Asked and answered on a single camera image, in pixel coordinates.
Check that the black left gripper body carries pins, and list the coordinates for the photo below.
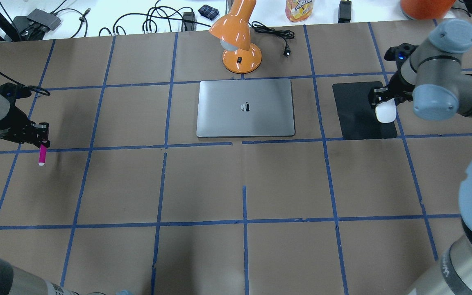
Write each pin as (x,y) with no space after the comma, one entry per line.
(14,122)

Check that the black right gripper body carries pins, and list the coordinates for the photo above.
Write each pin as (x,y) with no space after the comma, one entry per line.
(396,92)

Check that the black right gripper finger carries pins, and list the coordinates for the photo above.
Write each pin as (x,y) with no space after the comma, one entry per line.
(381,92)
(374,102)

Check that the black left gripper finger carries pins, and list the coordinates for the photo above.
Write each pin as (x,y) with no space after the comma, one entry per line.
(44,143)
(39,127)

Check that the white computer mouse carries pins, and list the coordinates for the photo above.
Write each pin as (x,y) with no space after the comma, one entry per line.
(386,112)

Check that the pink marker pen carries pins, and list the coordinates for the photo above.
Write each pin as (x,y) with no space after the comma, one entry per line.
(42,156)

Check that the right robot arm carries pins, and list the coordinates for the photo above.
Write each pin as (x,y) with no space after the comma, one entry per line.
(430,76)

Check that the black mousepad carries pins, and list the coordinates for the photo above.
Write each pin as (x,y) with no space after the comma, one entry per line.
(357,118)

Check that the silver laptop notebook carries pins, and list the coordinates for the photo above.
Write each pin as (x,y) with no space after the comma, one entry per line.
(245,108)

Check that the orange bucket with lid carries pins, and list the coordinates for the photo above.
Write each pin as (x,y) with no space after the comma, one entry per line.
(425,9)

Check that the black power adapter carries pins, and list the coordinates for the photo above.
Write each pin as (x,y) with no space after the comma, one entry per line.
(344,11)

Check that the grey usb hub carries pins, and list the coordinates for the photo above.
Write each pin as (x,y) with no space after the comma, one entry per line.
(44,18)

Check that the yellow drink bottle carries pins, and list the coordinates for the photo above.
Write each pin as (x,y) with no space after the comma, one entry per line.
(298,10)

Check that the orange desk lamp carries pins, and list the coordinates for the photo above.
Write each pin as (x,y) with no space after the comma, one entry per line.
(240,56)

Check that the dark blue small pouch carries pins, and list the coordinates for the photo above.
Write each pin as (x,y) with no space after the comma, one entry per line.
(209,12)

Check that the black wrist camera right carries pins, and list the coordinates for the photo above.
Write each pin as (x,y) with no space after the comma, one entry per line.
(400,52)

